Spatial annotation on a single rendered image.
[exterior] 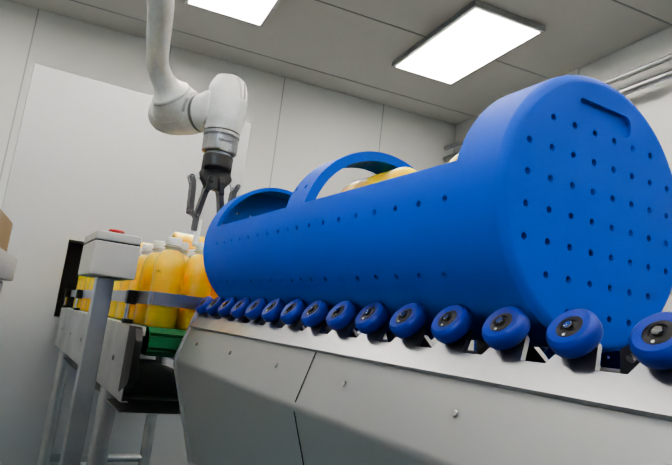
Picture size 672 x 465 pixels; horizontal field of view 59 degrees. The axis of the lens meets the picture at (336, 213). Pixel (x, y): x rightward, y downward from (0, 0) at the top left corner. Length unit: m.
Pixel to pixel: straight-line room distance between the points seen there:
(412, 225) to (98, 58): 5.43
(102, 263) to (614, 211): 1.08
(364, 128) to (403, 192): 5.79
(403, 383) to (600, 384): 0.23
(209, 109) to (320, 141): 4.70
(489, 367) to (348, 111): 5.92
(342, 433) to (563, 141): 0.40
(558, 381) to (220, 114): 1.16
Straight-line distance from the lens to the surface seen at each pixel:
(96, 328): 1.51
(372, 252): 0.72
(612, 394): 0.49
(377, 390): 0.69
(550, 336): 0.53
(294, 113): 6.18
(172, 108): 1.60
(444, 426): 0.59
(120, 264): 1.43
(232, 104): 1.52
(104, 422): 1.72
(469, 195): 0.58
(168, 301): 1.42
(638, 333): 0.49
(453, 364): 0.61
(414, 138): 6.73
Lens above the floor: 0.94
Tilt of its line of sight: 11 degrees up
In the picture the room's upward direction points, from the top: 7 degrees clockwise
